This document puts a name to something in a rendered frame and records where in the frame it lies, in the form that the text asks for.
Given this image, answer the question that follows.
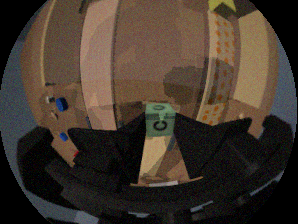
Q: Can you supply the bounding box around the green labelled cube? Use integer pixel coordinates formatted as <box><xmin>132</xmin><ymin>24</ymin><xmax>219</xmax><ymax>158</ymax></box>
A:
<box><xmin>145</xmin><ymin>104</ymin><xmax>176</xmax><ymax>137</ymax></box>

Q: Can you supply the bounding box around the blue disc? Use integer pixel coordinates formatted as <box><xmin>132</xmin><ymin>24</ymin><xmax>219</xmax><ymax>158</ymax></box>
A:
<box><xmin>56</xmin><ymin>97</ymin><xmax>68</xmax><ymax>112</ymax></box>
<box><xmin>60</xmin><ymin>132</ymin><xmax>68</xmax><ymax>141</ymax></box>

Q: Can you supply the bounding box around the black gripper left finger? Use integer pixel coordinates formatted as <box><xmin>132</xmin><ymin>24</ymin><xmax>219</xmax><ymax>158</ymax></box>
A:
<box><xmin>67</xmin><ymin>113</ymin><xmax>146</xmax><ymax>184</ymax></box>

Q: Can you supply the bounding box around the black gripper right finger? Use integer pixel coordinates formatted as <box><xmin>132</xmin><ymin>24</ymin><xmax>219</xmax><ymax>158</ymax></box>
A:
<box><xmin>173</xmin><ymin>112</ymin><xmax>253</xmax><ymax>180</ymax></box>

